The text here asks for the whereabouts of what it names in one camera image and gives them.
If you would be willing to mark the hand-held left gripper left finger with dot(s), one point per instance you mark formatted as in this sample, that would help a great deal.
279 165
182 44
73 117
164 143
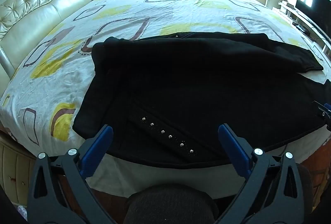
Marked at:
99 146

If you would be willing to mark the cream tufted leather headboard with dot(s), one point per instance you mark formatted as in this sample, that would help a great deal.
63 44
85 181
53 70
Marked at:
33 14

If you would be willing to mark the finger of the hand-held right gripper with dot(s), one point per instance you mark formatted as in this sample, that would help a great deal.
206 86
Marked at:
323 111

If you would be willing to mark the black flat television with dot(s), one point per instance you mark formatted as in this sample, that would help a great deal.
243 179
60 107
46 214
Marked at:
313 9

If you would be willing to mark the black pants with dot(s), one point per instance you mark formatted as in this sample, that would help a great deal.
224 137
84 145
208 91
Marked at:
194 84

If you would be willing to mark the person's dark trousered leg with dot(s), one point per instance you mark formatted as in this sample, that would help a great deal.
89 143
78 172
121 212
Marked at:
170 206

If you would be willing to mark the cream leather bed frame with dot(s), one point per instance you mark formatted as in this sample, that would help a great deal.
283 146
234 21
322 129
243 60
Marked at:
15 169

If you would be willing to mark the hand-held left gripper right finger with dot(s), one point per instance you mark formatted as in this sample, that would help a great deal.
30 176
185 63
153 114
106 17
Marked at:
232 146

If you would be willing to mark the white television stand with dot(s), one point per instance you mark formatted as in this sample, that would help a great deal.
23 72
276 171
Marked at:
297 16

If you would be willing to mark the bed with patterned sheet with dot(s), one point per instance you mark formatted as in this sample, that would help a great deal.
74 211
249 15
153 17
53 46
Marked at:
64 71

